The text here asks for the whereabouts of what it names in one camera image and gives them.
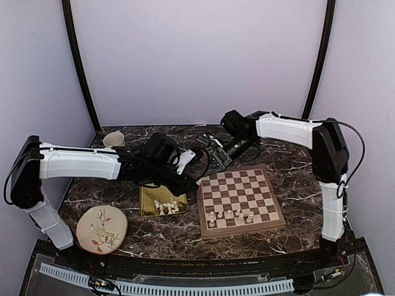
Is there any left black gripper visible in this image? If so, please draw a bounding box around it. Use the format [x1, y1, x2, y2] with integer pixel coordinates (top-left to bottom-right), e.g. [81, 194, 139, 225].
[146, 160, 199, 197]

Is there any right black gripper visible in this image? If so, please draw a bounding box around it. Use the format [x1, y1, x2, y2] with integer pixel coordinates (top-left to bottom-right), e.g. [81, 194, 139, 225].
[201, 134, 257, 177]

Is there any wooden chess board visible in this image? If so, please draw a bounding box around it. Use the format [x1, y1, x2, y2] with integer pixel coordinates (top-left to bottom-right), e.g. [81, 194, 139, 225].
[197, 165, 285, 239]

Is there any white chess queen piece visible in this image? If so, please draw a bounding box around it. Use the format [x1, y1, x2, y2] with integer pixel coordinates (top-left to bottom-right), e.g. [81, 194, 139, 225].
[246, 212, 254, 224]

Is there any white chess king piece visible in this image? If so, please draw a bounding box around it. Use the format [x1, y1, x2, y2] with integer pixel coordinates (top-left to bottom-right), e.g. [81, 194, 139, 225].
[236, 213, 244, 225]

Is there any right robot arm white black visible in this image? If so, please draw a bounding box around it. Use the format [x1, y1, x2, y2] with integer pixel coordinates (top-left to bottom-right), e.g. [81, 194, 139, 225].
[206, 110, 353, 268]

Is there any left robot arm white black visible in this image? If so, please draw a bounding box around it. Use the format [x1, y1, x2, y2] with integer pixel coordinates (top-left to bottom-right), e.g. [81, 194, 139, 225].
[3, 133, 198, 269]

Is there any gold metal tray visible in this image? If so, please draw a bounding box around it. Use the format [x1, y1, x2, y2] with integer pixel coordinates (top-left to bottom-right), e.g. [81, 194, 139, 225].
[139, 184, 189, 217]

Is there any cream ceramic mug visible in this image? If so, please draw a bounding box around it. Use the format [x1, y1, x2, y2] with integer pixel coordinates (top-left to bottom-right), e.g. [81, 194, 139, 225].
[102, 131, 126, 147]

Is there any round bird painted plate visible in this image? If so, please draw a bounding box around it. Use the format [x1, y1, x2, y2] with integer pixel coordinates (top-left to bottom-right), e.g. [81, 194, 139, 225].
[76, 205, 128, 255]

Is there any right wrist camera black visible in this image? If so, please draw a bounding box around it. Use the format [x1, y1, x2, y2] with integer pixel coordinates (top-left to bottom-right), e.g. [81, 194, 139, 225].
[220, 110, 256, 138]

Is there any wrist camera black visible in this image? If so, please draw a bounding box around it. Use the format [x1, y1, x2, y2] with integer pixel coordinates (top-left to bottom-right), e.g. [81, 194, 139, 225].
[144, 132, 175, 165]
[220, 110, 256, 138]

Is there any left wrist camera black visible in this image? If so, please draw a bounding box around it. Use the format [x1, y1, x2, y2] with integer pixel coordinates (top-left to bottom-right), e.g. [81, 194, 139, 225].
[144, 132, 175, 165]

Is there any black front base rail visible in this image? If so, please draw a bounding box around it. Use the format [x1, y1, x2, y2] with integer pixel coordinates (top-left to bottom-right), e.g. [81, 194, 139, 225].
[22, 238, 377, 285]

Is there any grey slotted cable duct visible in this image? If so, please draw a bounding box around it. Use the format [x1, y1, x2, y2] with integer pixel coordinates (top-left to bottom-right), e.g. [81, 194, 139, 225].
[39, 263, 294, 295]

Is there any right black frame post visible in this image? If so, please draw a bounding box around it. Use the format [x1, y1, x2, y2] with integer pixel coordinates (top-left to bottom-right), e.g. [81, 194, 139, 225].
[301, 0, 336, 119]

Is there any black frame post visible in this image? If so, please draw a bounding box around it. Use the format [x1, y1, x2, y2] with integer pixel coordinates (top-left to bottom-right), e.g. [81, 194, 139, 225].
[301, 0, 336, 119]
[61, 0, 101, 132]

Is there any left black frame post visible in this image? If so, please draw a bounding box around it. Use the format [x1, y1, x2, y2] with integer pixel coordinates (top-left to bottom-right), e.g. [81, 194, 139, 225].
[61, 0, 101, 132]

